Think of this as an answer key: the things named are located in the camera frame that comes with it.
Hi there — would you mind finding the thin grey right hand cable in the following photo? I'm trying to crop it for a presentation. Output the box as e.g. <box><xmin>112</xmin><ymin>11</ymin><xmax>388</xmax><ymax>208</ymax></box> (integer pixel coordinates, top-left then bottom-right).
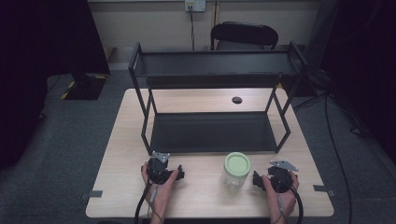
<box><xmin>273</xmin><ymin>195</ymin><xmax>287</xmax><ymax>224</ymax></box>

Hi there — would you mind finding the long black floor cable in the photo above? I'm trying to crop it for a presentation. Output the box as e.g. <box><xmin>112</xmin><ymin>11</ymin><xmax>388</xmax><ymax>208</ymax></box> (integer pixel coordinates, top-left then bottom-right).
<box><xmin>322</xmin><ymin>92</ymin><xmax>354</xmax><ymax>224</ymax></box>

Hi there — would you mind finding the thick black gripper cable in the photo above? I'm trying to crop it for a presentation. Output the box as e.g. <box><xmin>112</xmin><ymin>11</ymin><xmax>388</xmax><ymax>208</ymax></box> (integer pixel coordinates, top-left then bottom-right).
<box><xmin>134</xmin><ymin>182</ymin><xmax>151</xmax><ymax>224</ymax></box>
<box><xmin>290</xmin><ymin>184</ymin><xmax>305</xmax><ymax>224</ymax></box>

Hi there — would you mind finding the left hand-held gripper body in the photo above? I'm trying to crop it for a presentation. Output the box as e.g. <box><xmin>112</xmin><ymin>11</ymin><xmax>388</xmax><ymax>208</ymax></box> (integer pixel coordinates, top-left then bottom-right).
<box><xmin>147</xmin><ymin>151</ymin><xmax>177</xmax><ymax>186</ymax></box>

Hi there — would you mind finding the black box with yellow stripes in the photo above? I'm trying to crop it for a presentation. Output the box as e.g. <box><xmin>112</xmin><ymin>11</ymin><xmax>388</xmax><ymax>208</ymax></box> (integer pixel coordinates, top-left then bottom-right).
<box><xmin>60</xmin><ymin>72</ymin><xmax>110</xmax><ymax>102</ymax></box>

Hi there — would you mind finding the thick black right gripper cable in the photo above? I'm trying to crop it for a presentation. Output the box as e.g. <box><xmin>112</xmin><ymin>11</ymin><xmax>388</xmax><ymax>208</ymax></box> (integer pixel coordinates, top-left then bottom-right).
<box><xmin>290</xmin><ymin>184</ymin><xmax>305</xmax><ymax>224</ymax></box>

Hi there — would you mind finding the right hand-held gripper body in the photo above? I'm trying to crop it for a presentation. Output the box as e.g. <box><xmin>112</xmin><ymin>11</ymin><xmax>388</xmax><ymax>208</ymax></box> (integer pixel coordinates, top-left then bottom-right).
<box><xmin>266</xmin><ymin>160</ymin><xmax>299</xmax><ymax>194</ymax></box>

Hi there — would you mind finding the black curtain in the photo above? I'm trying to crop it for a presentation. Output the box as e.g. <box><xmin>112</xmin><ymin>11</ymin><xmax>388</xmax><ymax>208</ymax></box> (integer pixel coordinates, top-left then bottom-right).
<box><xmin>0</xmin><ymin>0</ymin><xmax>112</xmax><ymax>171</ymax></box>
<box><xmin>320</xmin><ymin>0</ymin><xmax>396</xmax><ymax>157</ymax></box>

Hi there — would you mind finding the short black floor cable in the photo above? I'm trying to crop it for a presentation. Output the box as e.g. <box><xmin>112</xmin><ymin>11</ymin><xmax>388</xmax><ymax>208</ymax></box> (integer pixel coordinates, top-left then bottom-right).
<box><xmin>292</xmin><ymin>91</ymin><xmax>329</xmax><ymax>114</ymax></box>

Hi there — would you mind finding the white wall socket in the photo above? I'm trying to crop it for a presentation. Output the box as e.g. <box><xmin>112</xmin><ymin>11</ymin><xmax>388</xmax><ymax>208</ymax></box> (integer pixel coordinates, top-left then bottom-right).
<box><xmin>184</xmin><ymin>0</ymin><xmax>207</xmax><ymax>13</ymax></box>

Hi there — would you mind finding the person's right hand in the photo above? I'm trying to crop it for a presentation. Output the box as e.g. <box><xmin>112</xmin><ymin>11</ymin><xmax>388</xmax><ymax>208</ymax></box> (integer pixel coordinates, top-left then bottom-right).
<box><xmin>262</xmin><ymin>174</ymin><xmax>301</xmax><ymax>219</ymax></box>

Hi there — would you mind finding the black wall socket cable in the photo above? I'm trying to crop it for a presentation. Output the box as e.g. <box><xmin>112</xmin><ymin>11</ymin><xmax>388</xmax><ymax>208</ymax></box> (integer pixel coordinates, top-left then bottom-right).
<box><xmin>187</xmin><ymin>5</ymin><xmax>196</xmax><ymax>52</ymax></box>

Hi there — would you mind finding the thin grey left hand cable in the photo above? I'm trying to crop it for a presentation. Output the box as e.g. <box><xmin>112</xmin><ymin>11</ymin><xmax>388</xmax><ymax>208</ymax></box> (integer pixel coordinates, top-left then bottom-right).
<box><xmin>147</xmin><ymin>186</ymin><xmax>164</xmax><ymax>224</ymax></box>

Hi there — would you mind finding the grey tape piece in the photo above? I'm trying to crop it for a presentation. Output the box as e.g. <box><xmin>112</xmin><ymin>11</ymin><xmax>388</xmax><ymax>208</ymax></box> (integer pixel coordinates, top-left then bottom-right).
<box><xmin>80</xmin><ymin>189</ymin><xmax>104</xmax><ymax>201</ymax></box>
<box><xmin>312</xmin><ymin>184</ymin><xmax>337</xmax><ymax>198</ymax></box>

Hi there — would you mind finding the person's left hand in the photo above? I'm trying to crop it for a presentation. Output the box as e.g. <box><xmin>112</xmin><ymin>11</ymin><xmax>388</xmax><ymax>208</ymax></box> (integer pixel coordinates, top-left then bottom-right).
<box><xmin>141</xmin><ymin>162</ymin><xmax>180</xmax><ymax>217</ymax></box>

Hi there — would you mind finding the black metal two-tier rack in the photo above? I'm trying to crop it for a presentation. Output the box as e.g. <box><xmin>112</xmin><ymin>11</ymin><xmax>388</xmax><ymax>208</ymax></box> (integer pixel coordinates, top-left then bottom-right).
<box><xmin>127</xmin><ymin>40</ymin><xmax>310</xmax><ymax>157</ymax></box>

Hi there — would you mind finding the glass jar with green lid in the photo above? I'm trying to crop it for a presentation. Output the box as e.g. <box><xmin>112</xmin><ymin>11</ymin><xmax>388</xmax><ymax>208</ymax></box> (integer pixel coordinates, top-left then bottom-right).
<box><xmin>220</xmin><ymin>151</ymin><xmax>252</xmax><ymax>191</ymax></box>

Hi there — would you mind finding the thick black left gripper cable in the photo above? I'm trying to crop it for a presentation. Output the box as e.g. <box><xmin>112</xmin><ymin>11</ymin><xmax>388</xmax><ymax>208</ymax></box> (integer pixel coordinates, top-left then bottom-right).
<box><xmin>134</xmin><ymin>182</ymin><xmax>151</xmax><ymax>224</ymax></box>

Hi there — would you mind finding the black chair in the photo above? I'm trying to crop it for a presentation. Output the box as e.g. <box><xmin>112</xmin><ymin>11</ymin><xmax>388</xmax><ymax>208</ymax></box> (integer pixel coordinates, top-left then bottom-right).
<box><xmin>209</xmin><ymin>21</ymin><xmax>280</xmax><ymax>51</ymax></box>

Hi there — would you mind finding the thin grey hand cable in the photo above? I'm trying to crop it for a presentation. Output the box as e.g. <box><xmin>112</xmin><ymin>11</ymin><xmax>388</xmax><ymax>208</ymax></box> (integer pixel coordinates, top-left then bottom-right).
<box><xmin>147</xmin><ymin>186</ymin><xmax>164</xmax><ymax>224</ymax></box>
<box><xmin>273</xmin><ymin>195</ymin><xmax>287</xmax><ymax>224</ymax></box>

